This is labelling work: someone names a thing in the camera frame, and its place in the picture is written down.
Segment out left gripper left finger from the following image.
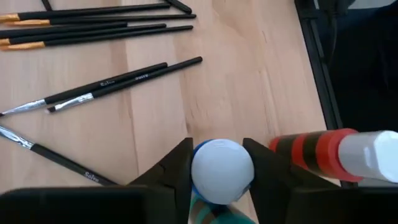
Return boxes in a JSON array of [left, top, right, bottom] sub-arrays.
[[0, 138, 194, 224]]

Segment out small red paint bottle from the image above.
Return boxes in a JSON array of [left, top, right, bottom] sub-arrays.
[[268, 128, 398, 184]]

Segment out small green paint bottle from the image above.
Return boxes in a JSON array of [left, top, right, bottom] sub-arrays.
[[188, 191, 256, 224]]

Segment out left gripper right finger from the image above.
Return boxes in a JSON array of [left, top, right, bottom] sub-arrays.
[[242, 138, 398, 224]]

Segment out small blue paint bottle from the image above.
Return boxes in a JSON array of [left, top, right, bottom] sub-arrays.
[[190, 138, 256, 205]]

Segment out wide black brush gold ferrule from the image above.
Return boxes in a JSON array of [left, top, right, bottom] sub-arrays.
[[164, 0, 193, 14]]

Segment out gold-tipped black brushes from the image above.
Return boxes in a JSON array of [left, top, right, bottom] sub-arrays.
[[0, 25, 194, 52]]

